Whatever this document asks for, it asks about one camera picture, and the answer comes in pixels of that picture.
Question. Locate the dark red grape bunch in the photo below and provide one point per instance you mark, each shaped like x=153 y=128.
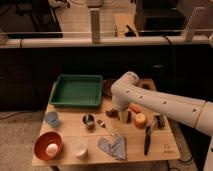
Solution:
x=114 y=113

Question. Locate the clear plastic cup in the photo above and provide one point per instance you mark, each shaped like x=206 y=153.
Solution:
x=80 y=147

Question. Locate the blue plastic cup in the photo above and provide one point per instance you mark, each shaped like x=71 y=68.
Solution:
x=52 y=119

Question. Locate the yellow orange apple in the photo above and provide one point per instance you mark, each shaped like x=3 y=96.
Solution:
x=140 y=120

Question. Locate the black rectangular block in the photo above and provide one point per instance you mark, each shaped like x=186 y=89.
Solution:
x=146 y=86

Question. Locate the red bowl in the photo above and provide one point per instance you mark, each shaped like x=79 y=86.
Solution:
x=43 y=141

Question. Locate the orange carrot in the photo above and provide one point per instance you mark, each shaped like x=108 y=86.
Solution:
x=134 y=108

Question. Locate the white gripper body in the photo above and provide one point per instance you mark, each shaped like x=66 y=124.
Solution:
x=124 y=115

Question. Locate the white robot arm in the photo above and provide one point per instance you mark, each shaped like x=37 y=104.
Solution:
x=195 y=113

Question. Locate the white egg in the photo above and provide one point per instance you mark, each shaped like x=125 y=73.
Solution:
x=51 y=149

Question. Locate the black handled knife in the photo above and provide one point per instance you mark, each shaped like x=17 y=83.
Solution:
x=147 y=140

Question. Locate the blue grey cloth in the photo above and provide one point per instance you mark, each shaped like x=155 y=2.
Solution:
x=116 y=149

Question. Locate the silver fork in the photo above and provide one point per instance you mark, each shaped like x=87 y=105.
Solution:
x=103 y=125

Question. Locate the purple bowl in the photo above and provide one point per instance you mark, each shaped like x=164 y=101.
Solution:
x=107 y=87

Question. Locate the black brush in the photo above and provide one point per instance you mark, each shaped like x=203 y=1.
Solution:
x=159 y=122

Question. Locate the green plastic tray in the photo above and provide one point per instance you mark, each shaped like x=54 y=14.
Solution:
x=77 y=91

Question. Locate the small metal cup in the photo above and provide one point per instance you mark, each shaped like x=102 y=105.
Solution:
x=88 y=120

